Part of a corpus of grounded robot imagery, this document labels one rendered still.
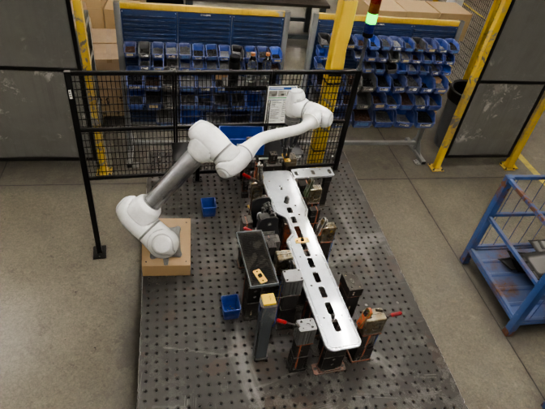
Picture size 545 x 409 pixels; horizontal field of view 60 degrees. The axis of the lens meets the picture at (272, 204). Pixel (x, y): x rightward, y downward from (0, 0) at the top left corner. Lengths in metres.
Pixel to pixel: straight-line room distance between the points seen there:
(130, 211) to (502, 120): 4.13
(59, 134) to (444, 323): 3.61
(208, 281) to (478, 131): 3.61
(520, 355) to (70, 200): 3.86
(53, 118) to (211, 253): 2.16
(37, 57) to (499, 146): 4.63
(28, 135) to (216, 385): 3.02
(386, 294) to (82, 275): 2.25
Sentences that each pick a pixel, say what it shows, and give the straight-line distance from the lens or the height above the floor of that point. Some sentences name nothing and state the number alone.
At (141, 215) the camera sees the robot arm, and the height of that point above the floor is 1.17.
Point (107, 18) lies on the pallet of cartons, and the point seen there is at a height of 0.64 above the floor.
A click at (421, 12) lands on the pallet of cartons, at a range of 5.66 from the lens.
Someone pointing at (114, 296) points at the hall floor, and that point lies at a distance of 3.72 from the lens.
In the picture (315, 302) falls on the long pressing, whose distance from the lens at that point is 2.44.
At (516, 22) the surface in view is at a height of 1.63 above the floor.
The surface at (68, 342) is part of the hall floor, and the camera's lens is 3.56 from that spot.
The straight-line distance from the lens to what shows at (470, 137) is 5.50.
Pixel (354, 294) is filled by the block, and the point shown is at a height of 0.99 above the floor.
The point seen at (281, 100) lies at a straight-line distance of 3.32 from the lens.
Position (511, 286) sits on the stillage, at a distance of 4.28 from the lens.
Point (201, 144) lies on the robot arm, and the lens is 2.33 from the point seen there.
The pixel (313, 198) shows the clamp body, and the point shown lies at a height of 0.97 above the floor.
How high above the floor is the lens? 2.89
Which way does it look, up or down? 40 degrees down
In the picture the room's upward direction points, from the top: 8 degrees clockwise
